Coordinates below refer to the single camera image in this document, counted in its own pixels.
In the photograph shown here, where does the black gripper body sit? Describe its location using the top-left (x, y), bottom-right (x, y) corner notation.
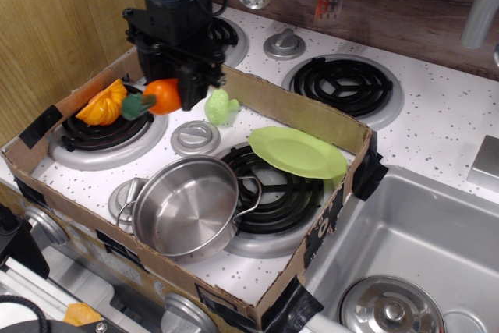
top-left (122, 0), bottom-right (225, 87)

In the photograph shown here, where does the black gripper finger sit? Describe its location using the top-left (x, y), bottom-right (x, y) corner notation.
top-left (178, 63), bottom-right (209, 111)
top-left (138, 46), bottom-right (183, 83)

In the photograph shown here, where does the orange toy carrot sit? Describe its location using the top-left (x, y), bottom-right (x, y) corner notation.
top-left (122, 78), bottom-right (182, 120)

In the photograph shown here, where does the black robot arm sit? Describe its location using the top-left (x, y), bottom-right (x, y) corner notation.
top-left (122, 0), bottom-right (225, 111)

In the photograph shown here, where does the light green plastic plate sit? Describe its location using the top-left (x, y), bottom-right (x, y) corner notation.
top-left (248, 126), bottom-right (349, 179)

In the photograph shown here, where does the light green toy figure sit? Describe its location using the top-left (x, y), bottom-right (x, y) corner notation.
top-left (204, 89), bottom-right (239, 125)

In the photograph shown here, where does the back left black burner coil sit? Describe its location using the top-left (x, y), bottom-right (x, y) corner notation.
top-left (209, 17), bottom-right (250, 68)

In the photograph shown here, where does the black burner coil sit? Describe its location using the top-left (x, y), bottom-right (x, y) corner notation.
top-left (217, 143), bottom-right (334, 259)
top-left (48, 82), bottom-right (169, 172)
top-left (281, 54), bottom-right (404, 131)
top-left (209, 17), bottom-right (250, 68)

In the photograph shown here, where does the silver centre stove knob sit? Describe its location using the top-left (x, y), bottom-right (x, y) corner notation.
top-left (171, 120), bottom-right (221, 156)

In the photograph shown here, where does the silver stove knob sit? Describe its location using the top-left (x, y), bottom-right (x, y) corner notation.
top-left (264, 28), bottom-right (306, 61)
top-left (108, 178), bottom-right (148, 228)
top-left (171, 120), bottom-right (221, 156)

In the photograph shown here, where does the orange toy pumpkin slice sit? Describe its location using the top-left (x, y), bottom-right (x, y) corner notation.
top-left (76, 79), bottom-right (128, 126)

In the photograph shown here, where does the cardboard fence with black tape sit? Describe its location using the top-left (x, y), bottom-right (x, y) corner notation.
top-left (2, 48), bottom-right (377, 328)

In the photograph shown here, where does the silver back stove knob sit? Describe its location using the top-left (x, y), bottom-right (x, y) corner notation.
top-left (264, 28), bottom-right (306, 61)

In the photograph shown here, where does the front left black burner coil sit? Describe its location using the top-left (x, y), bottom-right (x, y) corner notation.
top-left (48, 82), bottom-right (169, 172)

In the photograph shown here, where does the stainless steel pot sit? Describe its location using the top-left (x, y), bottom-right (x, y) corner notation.
top-left (119, 155), bottom-right (258, 264)

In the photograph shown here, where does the front right black burner coil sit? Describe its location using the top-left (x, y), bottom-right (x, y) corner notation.
top-left (217, 143), bottom-right (334, 259)

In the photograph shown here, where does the silver front stove knob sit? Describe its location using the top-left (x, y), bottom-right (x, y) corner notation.
top-left (108, 178), bottom-right (148, 228)

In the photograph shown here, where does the hanging silver slotted spatula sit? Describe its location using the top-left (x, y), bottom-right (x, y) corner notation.
top-left (313, 0), bottom-right (343, 27)

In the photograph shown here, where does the back right black burner coil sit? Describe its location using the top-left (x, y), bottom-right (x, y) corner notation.
top-left (281, 54), bottom-right (404, 131)

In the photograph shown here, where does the silver oven front knob left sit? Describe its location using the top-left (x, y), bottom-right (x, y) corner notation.
top-left (24, 206), bottom-right (69, 250)

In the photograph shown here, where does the silver oven knob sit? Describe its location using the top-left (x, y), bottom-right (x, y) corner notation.
top-left (161, 292), bottom-right (218, 333)
top-left (24, 206), bottom-right (69, 250)

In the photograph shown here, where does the silver oven front knob right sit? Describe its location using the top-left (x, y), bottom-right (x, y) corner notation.
top-left (161, 292), bottom-right (218, 333)

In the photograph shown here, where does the small orange toy piece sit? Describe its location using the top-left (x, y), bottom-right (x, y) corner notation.
top-left (62, 303), bottom-right (102, 327)

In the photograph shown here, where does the silver sink basin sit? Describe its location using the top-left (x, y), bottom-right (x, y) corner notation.
top-left (304, 167), bottom-right (498, 332)

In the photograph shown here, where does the silver pot lid in sink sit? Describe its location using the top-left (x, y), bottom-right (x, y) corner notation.
top-left (337, 275), bottom-right (446, 332)

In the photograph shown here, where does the silver block beside sink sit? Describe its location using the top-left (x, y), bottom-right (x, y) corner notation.
top-left (467, 135), bottom-right (498, 193)

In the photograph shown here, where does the silver faucet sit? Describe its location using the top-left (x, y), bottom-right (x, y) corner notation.
top-left (460, 0), bottom-right (498, 50)

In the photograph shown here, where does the black cable loop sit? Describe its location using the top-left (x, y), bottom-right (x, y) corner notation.
top-left (0, 293), bottom-right (50, 333)

